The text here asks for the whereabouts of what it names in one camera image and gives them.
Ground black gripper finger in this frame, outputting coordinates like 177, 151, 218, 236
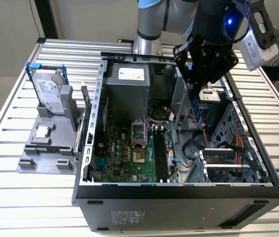
174, 37, 197, 99
196, 48, 239, 99

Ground RAM stick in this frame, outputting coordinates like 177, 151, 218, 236
37, 147, 71, 153
190, 97, 204, 127

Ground metal drive cage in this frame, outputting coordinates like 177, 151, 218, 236
170, 64, 230, 130

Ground grey power supply unit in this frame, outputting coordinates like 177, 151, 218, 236
103, 63, 151, 125

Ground metal socket cover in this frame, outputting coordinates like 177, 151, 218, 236
131, 119, 147, 148

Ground CPU socket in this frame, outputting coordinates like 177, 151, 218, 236
132, 147, 147, 165

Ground graphics card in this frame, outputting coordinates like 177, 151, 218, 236
74, 82, 93, 160

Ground metal disk bay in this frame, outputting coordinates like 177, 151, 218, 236
186, 147, 268, 184

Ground green motherboard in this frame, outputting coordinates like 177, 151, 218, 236
94, 123, 179, 184

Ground blue grey board connector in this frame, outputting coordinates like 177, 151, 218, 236
95, 158, 105, 172

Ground hard disk in blue carrier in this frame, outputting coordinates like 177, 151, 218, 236
24, 61, 69, 117

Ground grey parts rack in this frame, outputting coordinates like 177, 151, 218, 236
16, 85, 87, 175

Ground black PC case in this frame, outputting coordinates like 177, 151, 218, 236
71, 51, 279, 233

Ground silver CPU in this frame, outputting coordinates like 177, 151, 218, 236
35, 125, 50, 138

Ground wrist camera with black bracket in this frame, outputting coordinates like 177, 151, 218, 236
237, 0, 279, 72

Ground black yellow wire loom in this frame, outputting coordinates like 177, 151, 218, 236
146, 103, 179, 124

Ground thin orange wire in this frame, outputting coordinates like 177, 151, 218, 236
202, 126, 209, 149

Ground orange yellow red wire bundle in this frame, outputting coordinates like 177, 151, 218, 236
230, 133, 247, 173

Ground black data cables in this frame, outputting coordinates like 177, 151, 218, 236
182, 134, 204, 164

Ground black metal post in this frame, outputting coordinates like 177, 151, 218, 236
34, 0, 59, 40

